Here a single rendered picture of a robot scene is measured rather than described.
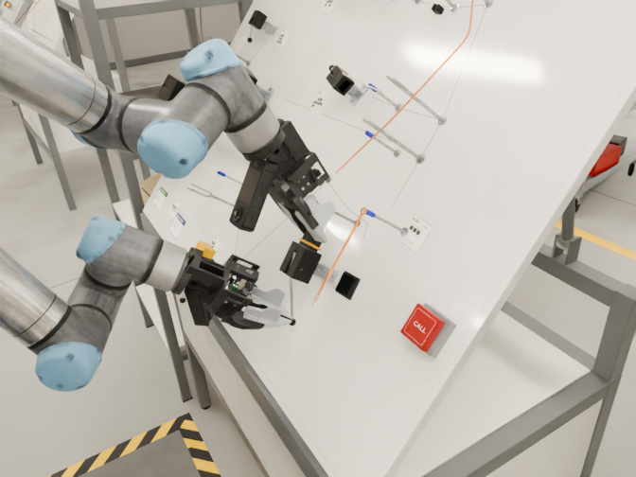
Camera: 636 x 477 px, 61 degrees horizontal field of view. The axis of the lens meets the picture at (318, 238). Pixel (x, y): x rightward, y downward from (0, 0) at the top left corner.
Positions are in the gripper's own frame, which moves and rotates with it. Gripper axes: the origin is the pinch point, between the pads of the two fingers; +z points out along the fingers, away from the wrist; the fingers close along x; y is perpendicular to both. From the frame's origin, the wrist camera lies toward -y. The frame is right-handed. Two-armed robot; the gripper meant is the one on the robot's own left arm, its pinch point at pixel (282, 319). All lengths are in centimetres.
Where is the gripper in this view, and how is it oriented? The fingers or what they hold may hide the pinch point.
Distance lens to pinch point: 95.5
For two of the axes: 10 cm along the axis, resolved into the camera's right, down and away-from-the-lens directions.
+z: 8.5, 4.0, 3.4
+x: 1.0, -7.6, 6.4
